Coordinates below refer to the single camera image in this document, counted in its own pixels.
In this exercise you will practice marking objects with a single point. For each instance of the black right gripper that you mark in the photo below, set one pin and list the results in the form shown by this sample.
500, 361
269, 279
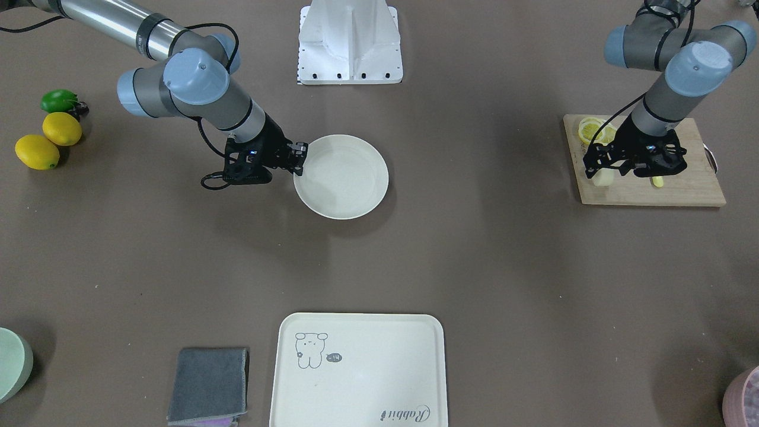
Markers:
274, 144

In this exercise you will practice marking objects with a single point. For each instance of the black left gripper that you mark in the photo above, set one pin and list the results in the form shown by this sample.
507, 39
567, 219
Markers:
632, 140

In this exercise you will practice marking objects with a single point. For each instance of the white steamed bun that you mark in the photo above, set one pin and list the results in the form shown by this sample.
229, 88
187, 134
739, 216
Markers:
604, 177

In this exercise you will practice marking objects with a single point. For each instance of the cream round plate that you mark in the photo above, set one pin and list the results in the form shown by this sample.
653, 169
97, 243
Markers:
344, 177

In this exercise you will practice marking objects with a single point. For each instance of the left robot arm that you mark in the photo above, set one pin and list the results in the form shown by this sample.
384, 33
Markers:
692, 64

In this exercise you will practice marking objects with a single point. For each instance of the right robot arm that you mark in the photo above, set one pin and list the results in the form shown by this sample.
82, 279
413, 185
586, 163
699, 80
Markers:
191, 78

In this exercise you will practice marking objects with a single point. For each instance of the cream rabbit serving tray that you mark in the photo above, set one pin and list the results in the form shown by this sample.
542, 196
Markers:
354, 369

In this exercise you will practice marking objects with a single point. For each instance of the lemon slice back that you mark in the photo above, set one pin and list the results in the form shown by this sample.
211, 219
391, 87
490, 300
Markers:
607, 135

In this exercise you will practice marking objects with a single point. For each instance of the lemon slice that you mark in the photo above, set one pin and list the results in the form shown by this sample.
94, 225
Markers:
590, 129
607, 135

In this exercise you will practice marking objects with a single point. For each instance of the lemon slice front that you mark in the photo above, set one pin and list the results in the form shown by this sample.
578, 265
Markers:
590, 129

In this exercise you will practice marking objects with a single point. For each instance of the bamboo cutting board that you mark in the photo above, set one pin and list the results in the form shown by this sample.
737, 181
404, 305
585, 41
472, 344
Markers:
697, 185

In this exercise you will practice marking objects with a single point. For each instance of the dark cherries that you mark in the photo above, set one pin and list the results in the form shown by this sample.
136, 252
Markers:
79, 110

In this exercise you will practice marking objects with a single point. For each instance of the upper yellow lemon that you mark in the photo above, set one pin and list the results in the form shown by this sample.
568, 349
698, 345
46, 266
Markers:
62, 129

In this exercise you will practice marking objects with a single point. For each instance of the yellow lemon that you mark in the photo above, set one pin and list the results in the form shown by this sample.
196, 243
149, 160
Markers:
37, 152
62, 129

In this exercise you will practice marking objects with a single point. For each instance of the green lime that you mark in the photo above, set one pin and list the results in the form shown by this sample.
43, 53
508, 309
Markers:
58, 101

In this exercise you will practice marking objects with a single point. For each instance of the folded grey cloth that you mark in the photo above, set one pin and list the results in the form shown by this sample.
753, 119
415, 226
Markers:
210, 387

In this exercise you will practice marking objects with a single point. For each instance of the lower yellow lemon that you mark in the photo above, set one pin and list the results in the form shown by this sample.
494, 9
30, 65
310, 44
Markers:
37, 152

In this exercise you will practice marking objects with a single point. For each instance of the pink ice bucket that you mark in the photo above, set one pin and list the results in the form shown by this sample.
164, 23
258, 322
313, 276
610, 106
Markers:
740, 401

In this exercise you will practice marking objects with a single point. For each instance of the mint green bowl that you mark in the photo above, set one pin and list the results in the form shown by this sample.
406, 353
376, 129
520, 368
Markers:
16, 363

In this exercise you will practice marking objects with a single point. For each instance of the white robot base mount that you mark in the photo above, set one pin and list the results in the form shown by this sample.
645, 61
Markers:
349, 43

